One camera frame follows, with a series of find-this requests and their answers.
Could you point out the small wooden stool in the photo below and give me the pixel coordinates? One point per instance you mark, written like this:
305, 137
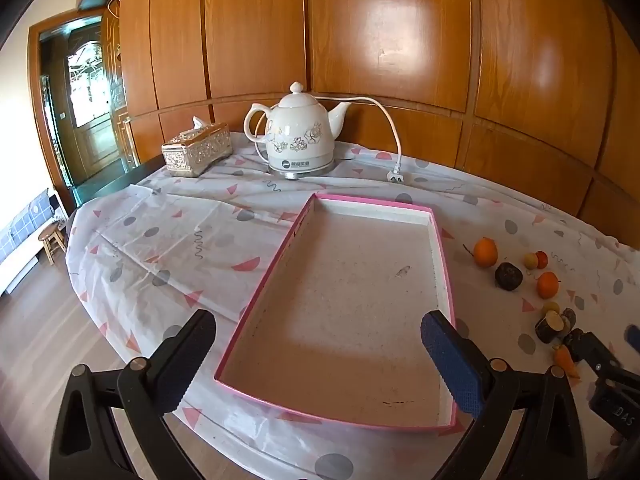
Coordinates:
50, 235

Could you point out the wooden door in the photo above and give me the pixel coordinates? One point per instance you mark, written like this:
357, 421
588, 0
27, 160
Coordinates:
92, 125

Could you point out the pink cardboard tray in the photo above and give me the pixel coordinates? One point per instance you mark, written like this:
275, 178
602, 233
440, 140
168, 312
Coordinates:
350, 285

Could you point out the blue plaid sofa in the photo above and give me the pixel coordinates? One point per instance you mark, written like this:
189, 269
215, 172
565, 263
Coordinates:
20, 230

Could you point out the dark brown round fruit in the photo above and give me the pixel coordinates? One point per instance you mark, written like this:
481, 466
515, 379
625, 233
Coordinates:
509, 276

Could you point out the ornate silver tissue box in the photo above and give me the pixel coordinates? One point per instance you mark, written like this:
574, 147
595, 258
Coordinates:
197, 152

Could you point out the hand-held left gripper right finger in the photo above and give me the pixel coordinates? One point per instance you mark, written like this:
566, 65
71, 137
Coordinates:
450, 360

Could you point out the silver kettle base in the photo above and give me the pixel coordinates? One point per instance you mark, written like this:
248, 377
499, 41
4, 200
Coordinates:
300, 172

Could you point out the dark cut root piece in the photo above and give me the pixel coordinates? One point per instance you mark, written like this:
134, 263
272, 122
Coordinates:
569, 317
548, 327

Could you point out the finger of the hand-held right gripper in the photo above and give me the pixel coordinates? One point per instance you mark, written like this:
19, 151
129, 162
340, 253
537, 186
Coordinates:
634, 337
587, 349

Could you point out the small yellow fruit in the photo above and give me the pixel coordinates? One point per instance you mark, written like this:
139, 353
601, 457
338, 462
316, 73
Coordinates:
530, 260

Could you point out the small red tomato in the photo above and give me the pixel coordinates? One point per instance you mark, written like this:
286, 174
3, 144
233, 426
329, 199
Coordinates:
542, 259

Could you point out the carrot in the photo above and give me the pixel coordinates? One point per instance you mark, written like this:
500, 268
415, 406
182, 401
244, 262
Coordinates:
565, 357

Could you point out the white floral ceramic kettle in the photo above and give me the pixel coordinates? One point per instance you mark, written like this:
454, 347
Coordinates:
295, 130

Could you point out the patterned white tablecloth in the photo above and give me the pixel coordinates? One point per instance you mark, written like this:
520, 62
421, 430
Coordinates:
200, 220

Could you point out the white tissue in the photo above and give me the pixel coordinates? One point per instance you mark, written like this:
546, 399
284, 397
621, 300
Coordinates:
199, 121

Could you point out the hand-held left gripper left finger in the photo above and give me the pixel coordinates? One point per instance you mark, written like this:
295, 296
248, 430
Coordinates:
195, 340

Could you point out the orange with stem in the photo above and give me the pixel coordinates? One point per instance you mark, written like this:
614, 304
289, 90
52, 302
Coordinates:
485, 252

